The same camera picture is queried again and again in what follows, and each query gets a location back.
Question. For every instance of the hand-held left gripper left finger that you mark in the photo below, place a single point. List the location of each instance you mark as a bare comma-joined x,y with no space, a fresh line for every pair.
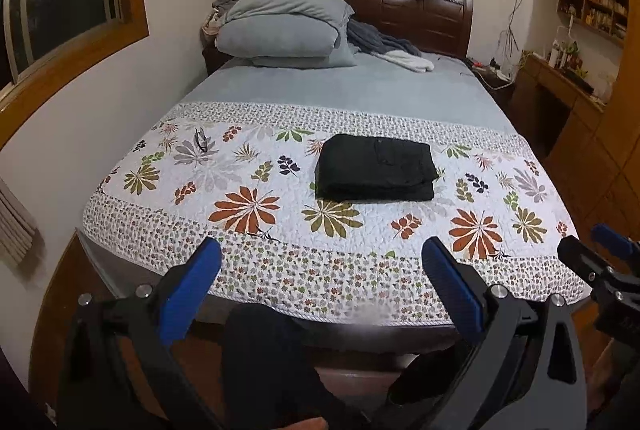
192,290

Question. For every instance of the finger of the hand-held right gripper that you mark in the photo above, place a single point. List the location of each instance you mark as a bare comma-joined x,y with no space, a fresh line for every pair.
615,242
582,257

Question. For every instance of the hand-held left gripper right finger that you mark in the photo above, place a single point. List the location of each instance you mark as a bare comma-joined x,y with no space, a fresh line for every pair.
450,290

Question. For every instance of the black pants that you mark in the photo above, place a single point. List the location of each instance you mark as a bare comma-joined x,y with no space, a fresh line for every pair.
375,164

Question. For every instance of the floral quilt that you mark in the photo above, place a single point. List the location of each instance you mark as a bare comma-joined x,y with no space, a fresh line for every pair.
280,240

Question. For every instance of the person's leg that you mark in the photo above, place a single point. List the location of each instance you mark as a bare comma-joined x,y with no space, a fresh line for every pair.
270,360

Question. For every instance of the wooden desk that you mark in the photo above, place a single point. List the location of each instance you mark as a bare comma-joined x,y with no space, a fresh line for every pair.
550,109

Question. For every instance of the eyeglasses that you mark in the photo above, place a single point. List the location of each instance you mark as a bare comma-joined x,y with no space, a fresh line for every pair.
201,142

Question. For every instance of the beige pleated blind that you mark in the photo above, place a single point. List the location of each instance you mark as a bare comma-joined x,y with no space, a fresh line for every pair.
17,225

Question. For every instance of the dark wooden nightstand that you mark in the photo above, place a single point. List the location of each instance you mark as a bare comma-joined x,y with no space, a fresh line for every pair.
495,92

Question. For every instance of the group of bottles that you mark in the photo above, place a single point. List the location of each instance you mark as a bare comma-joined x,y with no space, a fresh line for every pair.
565,57

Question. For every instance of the power strip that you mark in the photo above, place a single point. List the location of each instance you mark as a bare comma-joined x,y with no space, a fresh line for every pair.
492,72

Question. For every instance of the white cloth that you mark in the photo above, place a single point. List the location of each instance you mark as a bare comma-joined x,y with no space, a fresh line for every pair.
410,60

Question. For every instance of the grey bed sheet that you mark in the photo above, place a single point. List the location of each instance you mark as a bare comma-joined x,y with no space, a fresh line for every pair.
325,89

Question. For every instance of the pink cloth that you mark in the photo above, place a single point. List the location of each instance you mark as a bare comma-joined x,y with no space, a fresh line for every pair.
211,22

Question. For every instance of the dark wooden headboard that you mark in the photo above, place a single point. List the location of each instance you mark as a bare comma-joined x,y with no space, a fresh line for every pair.
425,19

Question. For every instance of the wooden bed frame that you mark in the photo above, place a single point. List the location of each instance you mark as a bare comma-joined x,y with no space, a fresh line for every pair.
70,260

